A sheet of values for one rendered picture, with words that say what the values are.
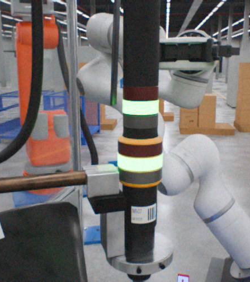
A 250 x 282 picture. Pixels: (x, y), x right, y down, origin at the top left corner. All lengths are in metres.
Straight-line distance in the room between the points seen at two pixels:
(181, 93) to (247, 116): 7.87
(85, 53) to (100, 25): 10.00
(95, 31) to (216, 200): 0.59
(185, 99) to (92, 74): 0.42
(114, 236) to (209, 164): 0.76
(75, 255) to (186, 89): 0.40
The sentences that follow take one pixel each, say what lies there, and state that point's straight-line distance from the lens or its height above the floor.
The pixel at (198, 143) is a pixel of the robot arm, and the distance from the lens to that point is 1.07.
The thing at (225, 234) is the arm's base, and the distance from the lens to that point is 1.09.
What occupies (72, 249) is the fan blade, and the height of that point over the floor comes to 1.40.
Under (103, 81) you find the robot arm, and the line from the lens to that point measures 1.06.
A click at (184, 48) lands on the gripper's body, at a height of 1.66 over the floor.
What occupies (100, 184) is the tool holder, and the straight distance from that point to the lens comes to 0.32.
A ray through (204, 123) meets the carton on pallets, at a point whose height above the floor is 0.23.
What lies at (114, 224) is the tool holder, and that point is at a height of 1.49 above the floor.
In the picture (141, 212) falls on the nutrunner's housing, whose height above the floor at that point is 1.50.
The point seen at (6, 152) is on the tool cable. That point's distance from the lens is 0.31.
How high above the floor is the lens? 1.64
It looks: 13 degrees down
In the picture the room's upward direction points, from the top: straight up
